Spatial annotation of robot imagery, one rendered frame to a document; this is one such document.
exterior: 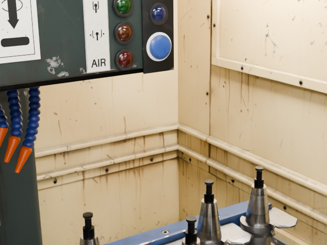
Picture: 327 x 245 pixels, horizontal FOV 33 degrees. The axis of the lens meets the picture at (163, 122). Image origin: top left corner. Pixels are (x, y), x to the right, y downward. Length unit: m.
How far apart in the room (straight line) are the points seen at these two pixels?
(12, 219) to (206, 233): 0.64
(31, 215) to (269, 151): 0.70
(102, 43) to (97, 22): 0.02
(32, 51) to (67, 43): 0.04
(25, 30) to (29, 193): 0.86
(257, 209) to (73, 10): 0.52
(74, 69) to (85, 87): 1.16
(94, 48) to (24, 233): 0.89
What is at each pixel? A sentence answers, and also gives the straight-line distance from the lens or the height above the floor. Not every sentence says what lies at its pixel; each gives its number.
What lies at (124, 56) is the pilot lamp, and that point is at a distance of 0.66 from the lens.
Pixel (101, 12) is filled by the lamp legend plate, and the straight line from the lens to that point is 0.64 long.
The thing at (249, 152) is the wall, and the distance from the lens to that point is 1.71.
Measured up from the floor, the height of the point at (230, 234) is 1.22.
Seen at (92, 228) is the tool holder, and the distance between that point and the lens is 0.82.
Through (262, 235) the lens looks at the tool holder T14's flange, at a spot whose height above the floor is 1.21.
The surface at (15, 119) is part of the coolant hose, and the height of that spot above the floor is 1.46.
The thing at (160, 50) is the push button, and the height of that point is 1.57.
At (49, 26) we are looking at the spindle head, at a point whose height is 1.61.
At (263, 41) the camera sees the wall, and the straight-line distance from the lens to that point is 1.59.
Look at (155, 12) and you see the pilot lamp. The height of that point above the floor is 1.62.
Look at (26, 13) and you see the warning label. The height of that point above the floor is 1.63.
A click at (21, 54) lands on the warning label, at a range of 0.61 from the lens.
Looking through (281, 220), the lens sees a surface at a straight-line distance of 1.05.
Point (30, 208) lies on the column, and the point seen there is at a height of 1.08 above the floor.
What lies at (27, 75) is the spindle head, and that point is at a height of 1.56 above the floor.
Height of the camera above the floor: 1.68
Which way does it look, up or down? 17 degrees down
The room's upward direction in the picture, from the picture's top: 1 degrees counter-clockwise
